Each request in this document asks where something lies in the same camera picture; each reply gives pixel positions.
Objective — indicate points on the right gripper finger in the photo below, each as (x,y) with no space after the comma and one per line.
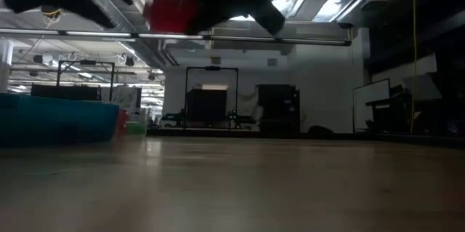
(207,15)
(269,14)

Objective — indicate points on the black cabinet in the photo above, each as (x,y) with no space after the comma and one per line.
(278,106)

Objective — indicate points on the blue plastic bin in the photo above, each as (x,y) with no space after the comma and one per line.
(54,119)

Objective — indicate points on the white board panel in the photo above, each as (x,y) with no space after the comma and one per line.
(370,104)

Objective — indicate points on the black aluminium table frame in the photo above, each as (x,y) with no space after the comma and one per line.
(254,134)

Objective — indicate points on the horizontal overhead rail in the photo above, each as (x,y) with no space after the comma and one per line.
(254,39)

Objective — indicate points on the background black rig frame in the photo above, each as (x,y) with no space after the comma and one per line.
(186,97)

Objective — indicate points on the black frame clamp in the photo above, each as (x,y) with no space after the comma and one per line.
(319,130)

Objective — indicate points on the clear plastic bin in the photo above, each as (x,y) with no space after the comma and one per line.
(140,115)

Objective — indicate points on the red two-stud block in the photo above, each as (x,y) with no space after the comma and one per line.
(122,121)
(170,14)

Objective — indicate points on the green plastic bowl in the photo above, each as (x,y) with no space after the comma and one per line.
(136,128)

